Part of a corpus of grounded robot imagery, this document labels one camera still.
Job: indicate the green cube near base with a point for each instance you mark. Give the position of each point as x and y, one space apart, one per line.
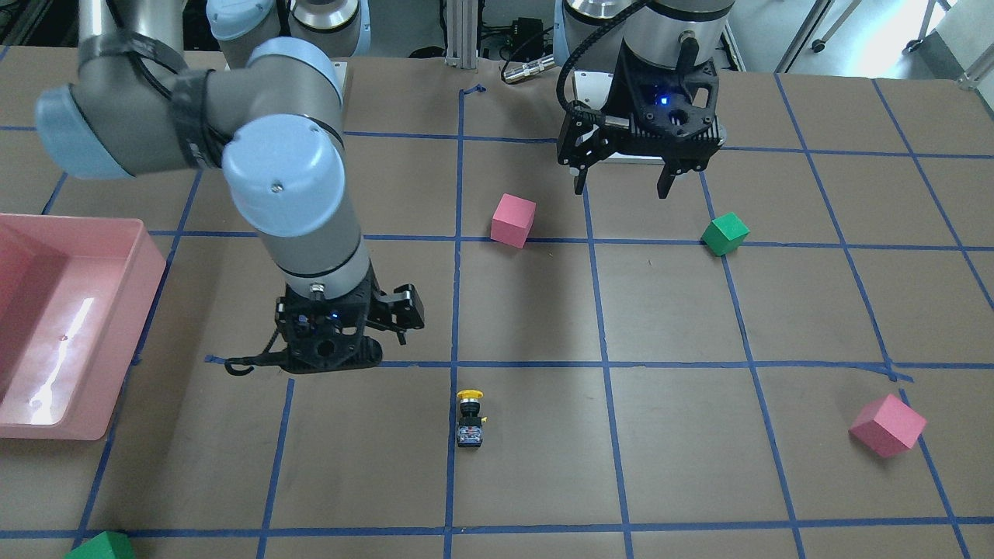
725 234

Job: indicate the pink plastic bin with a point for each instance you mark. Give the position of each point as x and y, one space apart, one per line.
76 293

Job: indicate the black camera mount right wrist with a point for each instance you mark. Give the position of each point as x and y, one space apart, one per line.
330 342

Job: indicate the green cube near bin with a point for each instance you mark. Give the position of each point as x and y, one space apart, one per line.
105 545

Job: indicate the black camera mount wrist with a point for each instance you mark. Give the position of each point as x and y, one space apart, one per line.
677 102
330 342

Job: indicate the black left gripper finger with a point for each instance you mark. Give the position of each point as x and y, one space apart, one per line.
589 149
674 167

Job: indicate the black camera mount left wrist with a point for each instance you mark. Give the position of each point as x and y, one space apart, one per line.
677 102

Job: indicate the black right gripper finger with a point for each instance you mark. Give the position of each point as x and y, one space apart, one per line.
405 305
386 323

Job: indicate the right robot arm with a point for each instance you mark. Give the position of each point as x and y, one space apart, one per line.
271 123

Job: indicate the yellow push button switch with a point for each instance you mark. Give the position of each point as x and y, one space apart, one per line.
469 423

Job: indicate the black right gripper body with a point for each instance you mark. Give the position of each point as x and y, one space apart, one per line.
402 308

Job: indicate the aluminium frame post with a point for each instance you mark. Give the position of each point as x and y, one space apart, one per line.
462 34

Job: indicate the pink cube near centre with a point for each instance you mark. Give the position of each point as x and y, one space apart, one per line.
512 220

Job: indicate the silver cable connector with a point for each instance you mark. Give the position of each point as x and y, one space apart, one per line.
528 70

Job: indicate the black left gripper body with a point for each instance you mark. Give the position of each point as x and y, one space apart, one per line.
623 99

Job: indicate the pink cube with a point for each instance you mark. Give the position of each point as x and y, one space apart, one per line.
512 220
888 426

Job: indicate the pink cube far side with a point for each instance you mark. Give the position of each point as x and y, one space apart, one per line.
888 426

